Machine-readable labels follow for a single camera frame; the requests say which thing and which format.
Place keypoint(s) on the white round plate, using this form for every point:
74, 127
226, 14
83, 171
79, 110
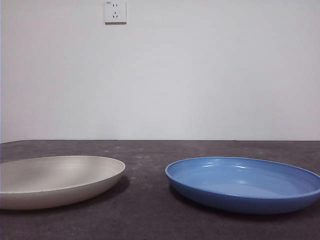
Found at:
62, 175

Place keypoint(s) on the blue round plate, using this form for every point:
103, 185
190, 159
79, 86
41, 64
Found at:
237, 201

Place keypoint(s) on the white wall socket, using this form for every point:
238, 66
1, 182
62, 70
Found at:
115, 12

